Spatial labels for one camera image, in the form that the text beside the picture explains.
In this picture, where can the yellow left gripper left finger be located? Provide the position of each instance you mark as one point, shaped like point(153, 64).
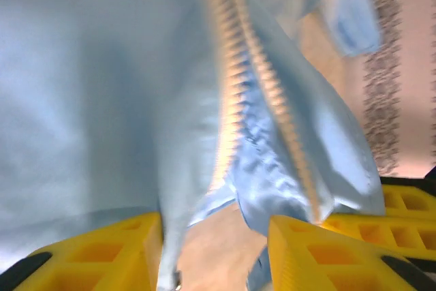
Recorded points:
point(102, 253)

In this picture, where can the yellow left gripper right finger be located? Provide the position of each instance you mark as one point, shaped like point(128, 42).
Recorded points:
point(323, 257)

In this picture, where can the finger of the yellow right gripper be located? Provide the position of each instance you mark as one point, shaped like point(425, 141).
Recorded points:
point(385, 233)
point(408, 202)

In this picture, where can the light blue hooded jacket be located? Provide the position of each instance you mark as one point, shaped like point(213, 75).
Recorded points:
point(102, 100)

